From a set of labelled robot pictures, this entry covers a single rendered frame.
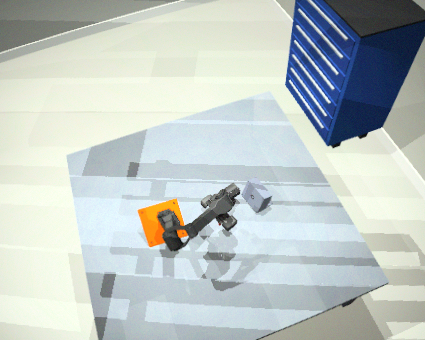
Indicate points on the grey sloped panel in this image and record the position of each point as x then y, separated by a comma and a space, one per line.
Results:
257, 195

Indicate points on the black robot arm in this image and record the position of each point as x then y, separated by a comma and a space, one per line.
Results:
220, 203

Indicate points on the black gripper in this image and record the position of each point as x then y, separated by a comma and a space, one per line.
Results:
227, 221

